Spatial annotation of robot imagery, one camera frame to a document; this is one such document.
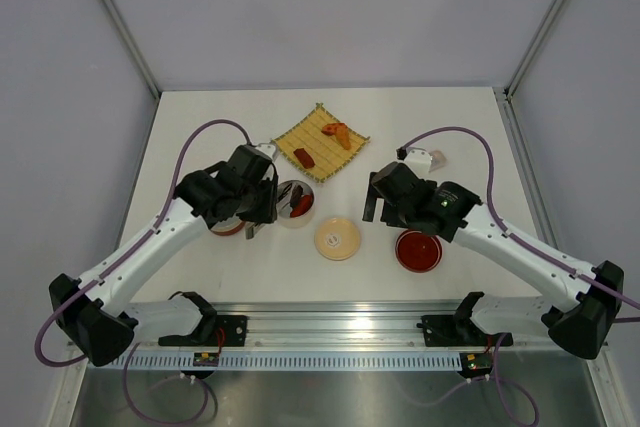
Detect metal serving tongs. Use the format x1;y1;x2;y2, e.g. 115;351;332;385
240;181;292;240

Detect orange spotted food piece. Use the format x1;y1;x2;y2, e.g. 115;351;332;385
321;122;345;136

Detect white slotted cable duct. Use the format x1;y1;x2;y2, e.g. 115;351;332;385
105;350;463;372

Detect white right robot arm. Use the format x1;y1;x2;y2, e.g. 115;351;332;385
363;162;624;360

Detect woven bamboo tray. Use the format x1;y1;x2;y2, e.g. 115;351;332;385
273;103;370;184

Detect right aluminium frame post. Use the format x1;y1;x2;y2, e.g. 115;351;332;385
504;0;569;102

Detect red-based steel lunch container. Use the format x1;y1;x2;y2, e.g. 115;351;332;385
210;216;246;237

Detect left aluminium frame post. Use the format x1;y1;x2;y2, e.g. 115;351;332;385
98;0;162;102

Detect orange fried chicken piece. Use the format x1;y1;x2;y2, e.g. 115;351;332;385
334;125;351;150

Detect aluminium mounting rail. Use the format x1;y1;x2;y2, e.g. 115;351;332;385
67;300;566;352

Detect red round lid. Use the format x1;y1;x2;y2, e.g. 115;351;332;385
395;230;443;274

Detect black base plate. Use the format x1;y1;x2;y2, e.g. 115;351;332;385
416;314;499;347
158;314;248;347

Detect dark red meat slice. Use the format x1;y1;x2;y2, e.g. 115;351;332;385
293;148;315;169

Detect black sea cucumber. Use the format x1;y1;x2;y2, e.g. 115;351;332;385
290;185;304;207

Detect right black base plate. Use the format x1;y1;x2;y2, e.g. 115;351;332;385
416;314;499;347

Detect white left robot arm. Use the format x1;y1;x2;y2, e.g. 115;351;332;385
49;143;279;367

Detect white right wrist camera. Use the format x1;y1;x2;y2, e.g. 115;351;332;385
396;147;433;179

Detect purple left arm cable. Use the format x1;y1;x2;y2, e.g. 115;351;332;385
33;119;256;421

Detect beige steel lunch container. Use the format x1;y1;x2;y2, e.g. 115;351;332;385
276;180;315;229

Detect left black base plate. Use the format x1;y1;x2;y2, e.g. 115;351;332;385
158;314;248;347

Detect cream round lid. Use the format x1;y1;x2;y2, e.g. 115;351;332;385
314;217;361;261

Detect red sausage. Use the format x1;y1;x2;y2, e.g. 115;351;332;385
290;194;314;218

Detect aluminium frame post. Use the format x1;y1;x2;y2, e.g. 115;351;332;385
98;0;162;102
504;0;569;102

